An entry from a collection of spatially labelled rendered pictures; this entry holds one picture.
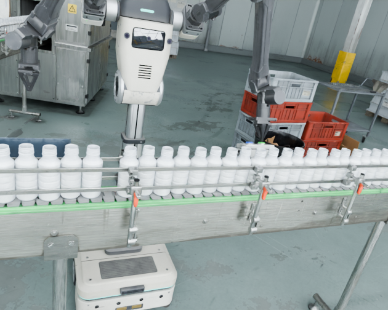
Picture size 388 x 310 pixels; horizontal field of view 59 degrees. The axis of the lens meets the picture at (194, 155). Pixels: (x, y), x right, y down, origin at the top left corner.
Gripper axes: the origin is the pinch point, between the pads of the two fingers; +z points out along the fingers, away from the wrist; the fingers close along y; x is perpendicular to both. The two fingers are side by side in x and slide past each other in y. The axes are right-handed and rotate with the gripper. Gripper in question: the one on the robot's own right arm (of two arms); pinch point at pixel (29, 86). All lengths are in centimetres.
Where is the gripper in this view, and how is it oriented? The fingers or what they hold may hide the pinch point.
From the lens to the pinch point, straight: 143.4
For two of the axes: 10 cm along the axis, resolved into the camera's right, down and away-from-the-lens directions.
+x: 9.3, 0.2, 3.7
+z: -1.8, 9.0, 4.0
